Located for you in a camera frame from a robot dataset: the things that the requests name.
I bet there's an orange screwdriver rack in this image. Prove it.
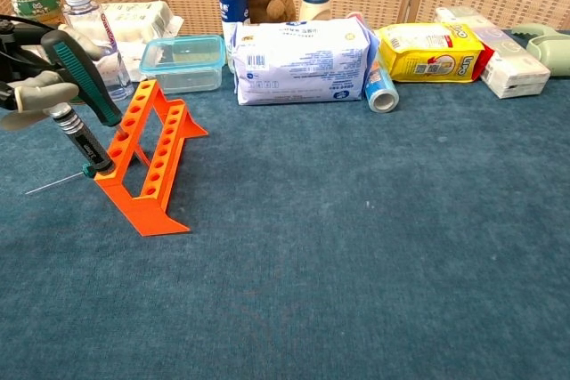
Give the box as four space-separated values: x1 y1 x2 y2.
93 79 209 238

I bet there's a clear container blue lid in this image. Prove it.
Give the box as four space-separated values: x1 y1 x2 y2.
139 35 227 94

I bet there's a small green handle screwdriver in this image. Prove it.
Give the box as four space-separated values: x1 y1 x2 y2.
25 164 97 196

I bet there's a white blue wet wipes pack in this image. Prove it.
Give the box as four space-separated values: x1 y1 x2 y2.
231 14 379 107

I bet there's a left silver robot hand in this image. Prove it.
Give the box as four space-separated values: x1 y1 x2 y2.
0 14 112 133

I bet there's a pink white snack bag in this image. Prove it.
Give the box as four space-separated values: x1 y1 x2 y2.
95 36 151 84

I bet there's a clear water bottle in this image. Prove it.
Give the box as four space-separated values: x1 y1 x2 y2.
61 0 134 101

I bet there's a pastel tissue pack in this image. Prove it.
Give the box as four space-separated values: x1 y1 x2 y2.
434 5 552 100

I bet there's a white toilet paper pack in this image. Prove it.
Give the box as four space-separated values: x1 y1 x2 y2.
100 0 184 43

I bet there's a large green handle screwdriver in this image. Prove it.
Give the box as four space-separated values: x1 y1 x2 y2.
40 29 130 139

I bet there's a light green lint roller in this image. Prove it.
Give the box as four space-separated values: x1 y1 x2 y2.
510 23 570 77

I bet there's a blue felt table cover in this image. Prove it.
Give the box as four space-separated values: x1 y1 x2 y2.
0 28 570 380

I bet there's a blue plastic wrap roll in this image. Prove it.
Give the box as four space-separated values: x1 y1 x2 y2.
363 48 400 114

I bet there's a yellow snack box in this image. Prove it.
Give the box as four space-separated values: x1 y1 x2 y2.
376 22 495 84

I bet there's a black silver precision screwdriver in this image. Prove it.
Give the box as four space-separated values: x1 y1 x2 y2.
49 102 117 176

